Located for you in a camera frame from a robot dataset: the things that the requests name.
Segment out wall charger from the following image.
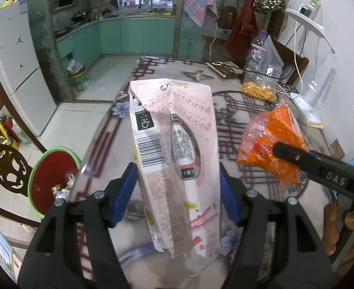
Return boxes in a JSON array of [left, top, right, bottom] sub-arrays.
[[299, 1, 321, 17]]

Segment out thin white cable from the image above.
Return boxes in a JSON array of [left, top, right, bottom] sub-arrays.
[[209, 28, 219, 62]]

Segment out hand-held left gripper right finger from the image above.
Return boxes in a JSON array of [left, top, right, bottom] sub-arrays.
[[220, 163, 337, 289]]

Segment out carved wooden chair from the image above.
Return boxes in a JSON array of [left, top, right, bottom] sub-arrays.
[[0, 80, 50, 227]]

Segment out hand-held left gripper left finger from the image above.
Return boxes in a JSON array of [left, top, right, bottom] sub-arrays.
[[16, 162, 138, 289]]

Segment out plain wooden chair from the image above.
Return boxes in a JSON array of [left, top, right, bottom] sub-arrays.
[[270, 39, 310, 86]]

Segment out orange plastic wrapper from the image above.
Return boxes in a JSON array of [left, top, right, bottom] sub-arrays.
[[236, 99, 310, 186]]

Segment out yellow toy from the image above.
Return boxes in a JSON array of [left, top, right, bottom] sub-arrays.
[[0, 120, 18, 150]]

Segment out dark brown snack packet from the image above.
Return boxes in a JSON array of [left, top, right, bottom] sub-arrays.
[[205, 61, 244, 79]]

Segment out brown handbag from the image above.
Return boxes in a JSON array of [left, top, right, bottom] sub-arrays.
[[218, 4, 238, 31]]

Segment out red bottle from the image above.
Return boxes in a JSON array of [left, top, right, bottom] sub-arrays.
[[5, 117, 18, 139]]

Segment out white desk lamp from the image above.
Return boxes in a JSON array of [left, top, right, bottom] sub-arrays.
[[285, 7, 337, 124]]

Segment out plaid cloth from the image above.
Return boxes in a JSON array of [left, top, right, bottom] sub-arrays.
[[184, 0, 218, 28]]

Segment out clear zip bag orange snacks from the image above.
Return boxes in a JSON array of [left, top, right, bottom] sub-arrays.
[[240, 39, 285, 102]]

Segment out green rimmed red basin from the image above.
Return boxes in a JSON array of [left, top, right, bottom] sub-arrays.
[[28, 146, 83, 220]]

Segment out person's right hand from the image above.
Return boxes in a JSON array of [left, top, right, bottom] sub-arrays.
[[323, 200, 354, 263]]

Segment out black wok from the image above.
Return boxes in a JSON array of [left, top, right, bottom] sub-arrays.
[[71, 10, 87, 23]]

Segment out white lamp cable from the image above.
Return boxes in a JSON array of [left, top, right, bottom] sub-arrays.
[[276, 16, 305, 97]]

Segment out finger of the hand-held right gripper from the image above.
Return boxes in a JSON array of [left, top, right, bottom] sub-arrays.
[[272, 142, 325, 178]]

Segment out teal kitchen cabinets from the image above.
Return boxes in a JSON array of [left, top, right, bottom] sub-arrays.
[[55, 16, 176, 64]]

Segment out pink white snack bag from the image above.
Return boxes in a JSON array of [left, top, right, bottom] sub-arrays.
[[128, 78, 221, 260]]

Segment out red garment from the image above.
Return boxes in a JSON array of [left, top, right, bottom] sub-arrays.
[[225, 0, 259, 61]]

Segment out green detergent bottle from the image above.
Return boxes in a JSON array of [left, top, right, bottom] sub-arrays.
[[14, 125, 32, 145]]

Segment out white refrigerator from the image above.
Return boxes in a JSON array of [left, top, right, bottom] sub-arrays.
[[0, 0, 57, 138]]

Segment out green trash can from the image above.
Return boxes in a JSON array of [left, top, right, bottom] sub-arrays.
[[67, 60, 89, 92]]

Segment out booklet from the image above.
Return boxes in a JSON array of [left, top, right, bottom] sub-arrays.
[[0, 230, 15, 281]]

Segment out purple label plastic bottle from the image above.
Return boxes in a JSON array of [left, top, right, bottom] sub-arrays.
[[243, 30, 270, 82]]

